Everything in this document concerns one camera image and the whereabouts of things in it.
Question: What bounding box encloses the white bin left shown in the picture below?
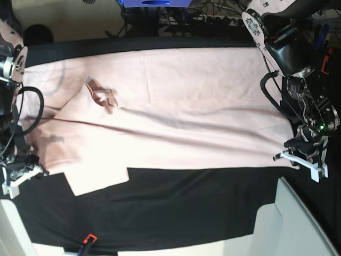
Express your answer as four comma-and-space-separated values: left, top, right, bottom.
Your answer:
1, 199, 65, 256

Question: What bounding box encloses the black table cloth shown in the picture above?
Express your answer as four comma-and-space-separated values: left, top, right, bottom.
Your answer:
0, 37, 341, 254

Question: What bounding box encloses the orange blue clamp bottom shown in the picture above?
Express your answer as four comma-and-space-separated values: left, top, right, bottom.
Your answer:
77, 233, 98, 256

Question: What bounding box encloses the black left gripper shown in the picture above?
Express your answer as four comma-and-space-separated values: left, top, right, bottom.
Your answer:
273, 77, 339, 182

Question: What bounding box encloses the blue box with hole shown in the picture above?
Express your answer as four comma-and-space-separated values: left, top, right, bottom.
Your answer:
118, 0, 192, 7

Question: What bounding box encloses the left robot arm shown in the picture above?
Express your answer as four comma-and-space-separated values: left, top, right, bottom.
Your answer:
242, 1, 340, 182

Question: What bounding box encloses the white bin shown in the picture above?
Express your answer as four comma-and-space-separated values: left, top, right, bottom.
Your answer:
1, 199, 65, 256
250, 177, 341, 256

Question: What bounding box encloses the orange black clamp right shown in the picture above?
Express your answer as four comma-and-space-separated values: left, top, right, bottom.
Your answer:
321, 47, 334, 75

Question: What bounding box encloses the blue clamp handle right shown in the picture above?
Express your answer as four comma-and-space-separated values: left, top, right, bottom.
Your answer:
316, 24, 330, 48

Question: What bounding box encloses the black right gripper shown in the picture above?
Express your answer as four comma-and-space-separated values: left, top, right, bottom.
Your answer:
1, 138, 49, 198

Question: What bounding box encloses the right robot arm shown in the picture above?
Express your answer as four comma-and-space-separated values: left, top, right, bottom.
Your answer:
1, 1, 48, 198

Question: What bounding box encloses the pink T-shirt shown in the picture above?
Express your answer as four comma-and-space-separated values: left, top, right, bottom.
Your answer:
23, 47, 293, 196

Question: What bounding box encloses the white bin right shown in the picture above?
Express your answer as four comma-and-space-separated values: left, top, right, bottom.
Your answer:
250, 177, 341, 256

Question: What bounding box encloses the black power strip with cables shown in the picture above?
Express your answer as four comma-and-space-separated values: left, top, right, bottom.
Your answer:
159, 10, 245, 27

